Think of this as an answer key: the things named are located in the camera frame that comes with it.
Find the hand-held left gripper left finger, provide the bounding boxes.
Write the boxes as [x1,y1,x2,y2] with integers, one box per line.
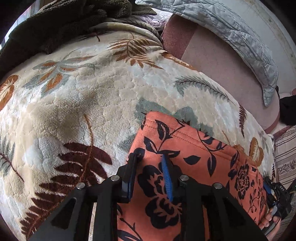
[29,148,145,241]

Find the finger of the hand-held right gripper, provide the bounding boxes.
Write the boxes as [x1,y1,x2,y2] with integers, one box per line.
[264,202,282,235]
[262,176,275,198]

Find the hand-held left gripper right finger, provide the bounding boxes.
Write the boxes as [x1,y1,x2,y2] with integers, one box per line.
[161,153,269,241]

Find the orange floral garment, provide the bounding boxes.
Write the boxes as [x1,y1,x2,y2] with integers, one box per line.
[117,111,270,241]

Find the person's right hand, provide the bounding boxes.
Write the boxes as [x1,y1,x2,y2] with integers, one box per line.
[258,208,283,241]

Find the striped floral sofa cushion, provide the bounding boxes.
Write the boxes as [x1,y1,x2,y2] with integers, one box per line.
[273,126,296,193]

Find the black garment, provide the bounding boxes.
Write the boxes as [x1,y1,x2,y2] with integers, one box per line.
[279,95,296,126]

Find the leaf print fleece blanket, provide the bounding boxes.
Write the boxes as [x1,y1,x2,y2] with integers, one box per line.
[0,23,277,241]

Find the pink sofa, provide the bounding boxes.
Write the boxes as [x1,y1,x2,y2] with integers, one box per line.
[161,13,296,136]

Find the purple striped cloth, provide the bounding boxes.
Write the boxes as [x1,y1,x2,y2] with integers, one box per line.
[133,13,159,27]

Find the grey quilted pillow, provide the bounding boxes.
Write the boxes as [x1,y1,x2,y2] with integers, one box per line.
[135,0,279,107]

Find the brown fleece garment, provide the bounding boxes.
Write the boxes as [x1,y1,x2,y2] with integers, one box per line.
[0,0,158,77]

